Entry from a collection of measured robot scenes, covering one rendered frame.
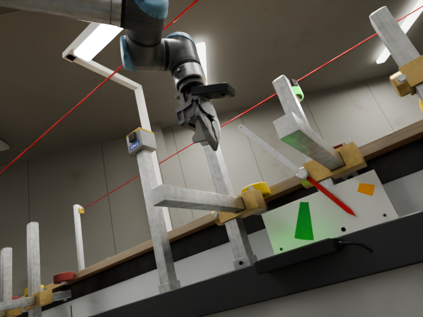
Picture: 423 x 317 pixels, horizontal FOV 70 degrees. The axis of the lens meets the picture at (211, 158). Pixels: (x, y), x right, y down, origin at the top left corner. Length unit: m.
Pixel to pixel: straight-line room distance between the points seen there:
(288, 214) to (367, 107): 5.34
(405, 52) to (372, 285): 0.47
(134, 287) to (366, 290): 0.91
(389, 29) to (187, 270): 0.93
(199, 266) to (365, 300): 0.58
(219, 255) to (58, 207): 4.34
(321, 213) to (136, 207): 4.24
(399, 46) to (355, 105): 5.17
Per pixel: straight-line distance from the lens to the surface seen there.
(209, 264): 1.09
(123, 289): 1.40
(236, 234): 0.77
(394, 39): 0.77
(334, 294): 0.72
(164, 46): 0.89
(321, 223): 0.69
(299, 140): 0.46
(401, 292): 0.70
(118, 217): 4.84
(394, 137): 0.86
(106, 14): 0.78
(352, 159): 0.68
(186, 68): 0.85
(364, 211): 0.67
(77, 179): 5.25
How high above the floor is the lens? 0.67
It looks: 23 degrees up
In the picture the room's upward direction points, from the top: 16 degrees counter-clockwise
